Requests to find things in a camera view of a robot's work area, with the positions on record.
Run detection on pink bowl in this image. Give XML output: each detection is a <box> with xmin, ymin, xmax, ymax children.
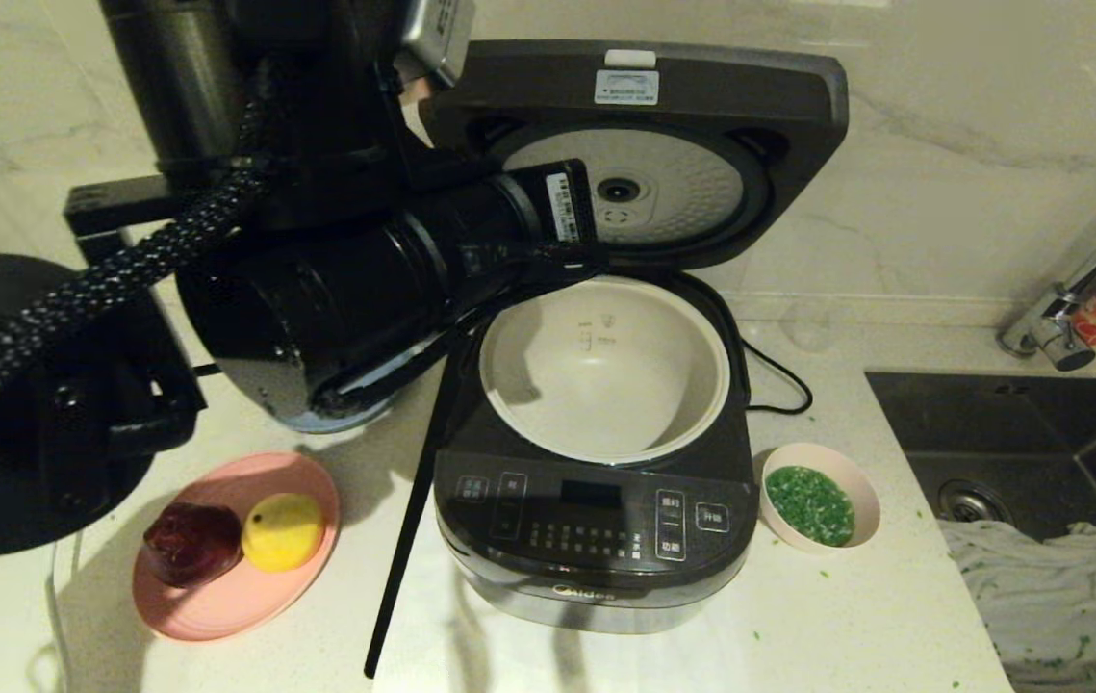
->
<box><xmin>759</xmin><ymin>442</ymin><xmax>882</xmax><ymax>554</ymax></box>

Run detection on red apple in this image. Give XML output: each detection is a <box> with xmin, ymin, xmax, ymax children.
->
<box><xmin>143</xmin><ymin>502</ymin><xmax>243</xmax><ymax>589</ymax></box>

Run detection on black braided cable sleeve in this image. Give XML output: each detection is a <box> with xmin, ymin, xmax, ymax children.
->
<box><xmin>0</xmin><ymin>58</ymin><xmax>274</xmax><ymax>439</ymax></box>

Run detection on black rice cooker lid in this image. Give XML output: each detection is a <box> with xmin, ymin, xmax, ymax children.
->
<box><xmin>418</xmin><ymin>38</ymin><xmax>850</xmax><ymax>282</ymax></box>

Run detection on black cooker power cord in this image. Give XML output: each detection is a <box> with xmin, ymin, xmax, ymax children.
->
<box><xmin>740</xmin><ymin>337</ymin><xmax>814</xmax><ymax>417</ymax></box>

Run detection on white inner pot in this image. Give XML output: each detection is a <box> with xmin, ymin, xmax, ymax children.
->
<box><xmin>478</xmin><ymin>274</ymin><xmax>731</xmax><ymax>466</ymax></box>

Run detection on black rice cooker body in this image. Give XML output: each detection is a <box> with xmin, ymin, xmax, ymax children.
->
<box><xmin>432</xmin><ymin>269</ymin><xmax>760</xmax><ymax>636</ymax></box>

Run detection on blue plate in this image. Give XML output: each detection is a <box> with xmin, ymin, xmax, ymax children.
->
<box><xmin>283</xmin><ymin>380</ymin><xmax>399</xmax><ymax>435</ymax></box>

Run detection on dark steel sink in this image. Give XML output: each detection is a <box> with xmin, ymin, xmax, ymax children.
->
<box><xmin>865</xmin><ymin>371</ymin><xmax>1096</xmax><ymax>693</ymax></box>

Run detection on chrome faucet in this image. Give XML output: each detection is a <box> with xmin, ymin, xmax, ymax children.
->
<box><xmin>998</xmin><ymin>188</ymin><xmax>1096</xmax><ymax>372</ymax></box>

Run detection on pink plate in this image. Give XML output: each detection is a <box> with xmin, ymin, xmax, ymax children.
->
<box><xmin>131</xmin><ymin>452</ymin><xmax>342</xmax><ymax>643</ymax></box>

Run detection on grey rag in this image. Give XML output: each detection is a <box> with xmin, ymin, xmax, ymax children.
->
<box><xmin>937</xmin><ymin>520</ymin><xmax>1096</xmax><ymax>689</ymax></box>

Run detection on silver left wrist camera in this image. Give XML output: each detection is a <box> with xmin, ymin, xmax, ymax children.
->
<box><xmin>400</xmin><ymin>0</ymin><xmax>476</xmax><ymax>90</ymax></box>

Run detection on green chopped bits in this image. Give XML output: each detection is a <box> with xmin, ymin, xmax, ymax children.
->
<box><xmin>765</xmin><ymin>466</ymin><xmax>856</xmax><ymax>548</ymax></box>

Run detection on yellow pear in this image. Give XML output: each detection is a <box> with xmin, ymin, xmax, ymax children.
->
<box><xmin>241</xmin><ymin>492</ymin><xmax>326</xmax><ymax>575</ymax></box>

